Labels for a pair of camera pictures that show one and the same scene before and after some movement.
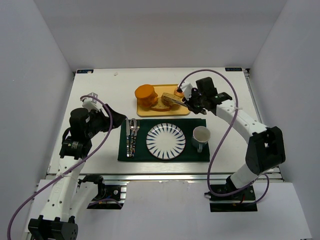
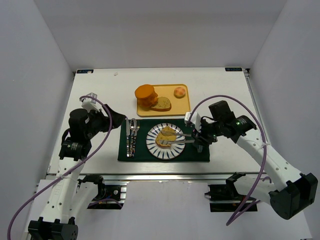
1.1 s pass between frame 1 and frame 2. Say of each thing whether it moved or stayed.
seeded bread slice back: moved
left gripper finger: stayed
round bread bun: stayed
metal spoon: stayed
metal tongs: moved
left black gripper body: stayed
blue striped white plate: stayed
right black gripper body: moved
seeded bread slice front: stayed
